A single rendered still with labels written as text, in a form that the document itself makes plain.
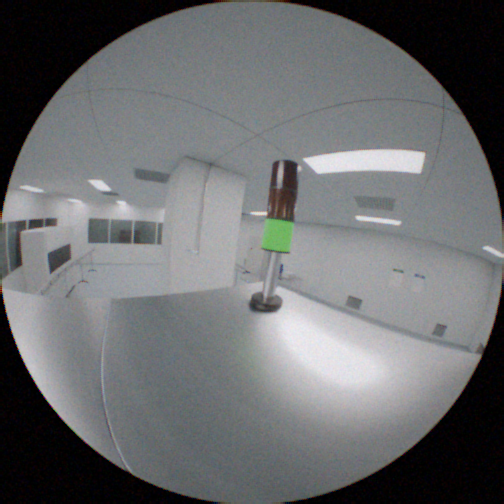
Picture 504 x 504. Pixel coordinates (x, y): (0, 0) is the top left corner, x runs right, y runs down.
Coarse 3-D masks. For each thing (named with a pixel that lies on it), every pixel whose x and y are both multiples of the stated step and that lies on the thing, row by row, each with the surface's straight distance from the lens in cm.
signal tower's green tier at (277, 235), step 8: (272, 224) 23; (280, 224) 23; (288, 224) 23; (264, 232) 24; (272, 232) 23; (280, 232) 22; (288, 232) 23; (264, 240) 24; (272, 240) 23; (280, 240) 23; (288, 240) 23; (272, 248) 23; (280, 248) 23; (288, 248) 24
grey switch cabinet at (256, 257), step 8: (256, 240) 748; (248, 248) 793; (256, 248) 746; (248, 256) 793; (256, 256) 745; (264, 256) 722; (248, 264) 794; (256, 264) 747; (264, 264) 735; (248, 272) 802; (256, 272) 750; (264, 272) 752
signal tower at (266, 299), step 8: (280, 160) 26; (288, 160) 26; (296, 192) 25; (264, 248) 23; (272, 256) 24; (280, 256) 24; (272, 264) 24; (280, 264) 25; (272, 272) 24; (264, 280) 25; (272, 280) 25; (264, 288) 26; (272, 288) 25; (256, 296) 27; (264, 296) 26; (272, 296) 26; (256, 304) 25; (264, 304) 25; (272, 304) 25; (280, 304) 26
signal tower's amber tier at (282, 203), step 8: (272, 192) 24; (280, 192) 23; (288, 192) 24; (272, 200) 24; (280, 200) 23; (288, 200) 23; (296, 200) 25; (272, 208) 23; (280, 208) 23; (288, 208) 23; (272, 216) 23; (280, 216) 23; (288, 216) 23
